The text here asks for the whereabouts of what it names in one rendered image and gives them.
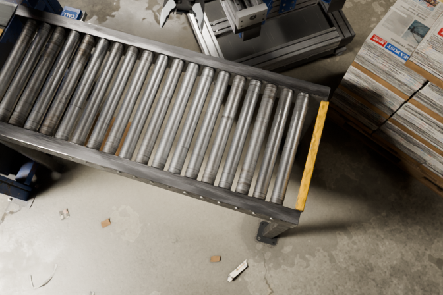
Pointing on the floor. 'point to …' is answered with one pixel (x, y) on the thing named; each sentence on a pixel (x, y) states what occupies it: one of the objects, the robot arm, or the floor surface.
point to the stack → (402, 35)
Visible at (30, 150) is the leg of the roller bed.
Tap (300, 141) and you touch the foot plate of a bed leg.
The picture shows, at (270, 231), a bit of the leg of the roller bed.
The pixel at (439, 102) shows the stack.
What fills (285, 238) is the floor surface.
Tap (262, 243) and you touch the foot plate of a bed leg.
